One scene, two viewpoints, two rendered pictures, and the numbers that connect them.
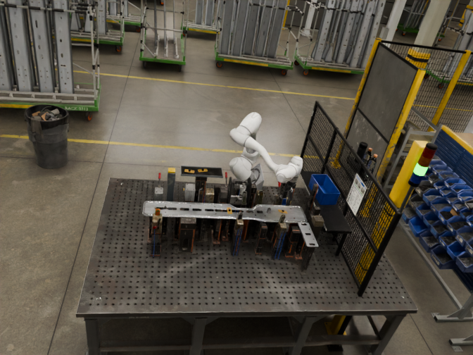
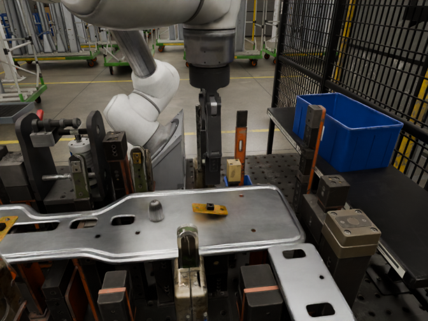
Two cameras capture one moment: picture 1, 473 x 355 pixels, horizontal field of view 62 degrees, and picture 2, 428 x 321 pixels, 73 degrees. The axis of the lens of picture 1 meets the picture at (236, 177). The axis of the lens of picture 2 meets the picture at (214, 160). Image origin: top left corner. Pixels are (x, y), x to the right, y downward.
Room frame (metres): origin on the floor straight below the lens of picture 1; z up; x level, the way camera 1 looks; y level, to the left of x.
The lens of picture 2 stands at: (2.17, -0.51, 1.44)
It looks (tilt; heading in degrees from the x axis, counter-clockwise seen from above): 29 degrees down; 6
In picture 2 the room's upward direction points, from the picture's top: straight up
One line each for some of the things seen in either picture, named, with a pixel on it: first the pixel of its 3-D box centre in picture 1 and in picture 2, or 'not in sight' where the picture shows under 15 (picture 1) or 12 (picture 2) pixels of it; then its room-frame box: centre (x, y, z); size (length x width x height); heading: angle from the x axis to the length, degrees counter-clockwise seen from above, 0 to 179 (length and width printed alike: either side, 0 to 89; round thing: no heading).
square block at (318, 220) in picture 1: (313, 234); (334, 281); (2.63, -0.74, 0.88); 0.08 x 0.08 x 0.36; 13
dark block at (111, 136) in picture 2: (249, 204); (125, 197); (2.85, -0.16, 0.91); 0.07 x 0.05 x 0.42; 13
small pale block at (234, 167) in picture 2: not in sight; (232, 214); (2.84, -0.49, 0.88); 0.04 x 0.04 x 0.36; 13
